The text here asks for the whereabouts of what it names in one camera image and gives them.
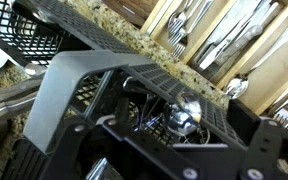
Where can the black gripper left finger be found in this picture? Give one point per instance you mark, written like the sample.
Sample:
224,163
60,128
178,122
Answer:
135,155

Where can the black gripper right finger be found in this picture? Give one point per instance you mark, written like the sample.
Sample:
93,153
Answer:
266,142

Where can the silver spoon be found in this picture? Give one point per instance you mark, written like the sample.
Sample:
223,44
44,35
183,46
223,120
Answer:
183,116

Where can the wooden cutlery drawer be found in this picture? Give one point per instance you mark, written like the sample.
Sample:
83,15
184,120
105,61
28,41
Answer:
266,83

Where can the grey cutlery rack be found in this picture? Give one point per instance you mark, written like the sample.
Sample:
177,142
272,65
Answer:
88,86

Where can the knives in middle compartment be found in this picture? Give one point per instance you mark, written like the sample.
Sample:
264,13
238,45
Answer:
231,25

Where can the forks in front compartment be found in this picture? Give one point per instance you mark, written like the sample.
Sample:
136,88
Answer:
183,22

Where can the knife handle on counter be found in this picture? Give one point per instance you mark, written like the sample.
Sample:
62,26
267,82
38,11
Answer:
18,98

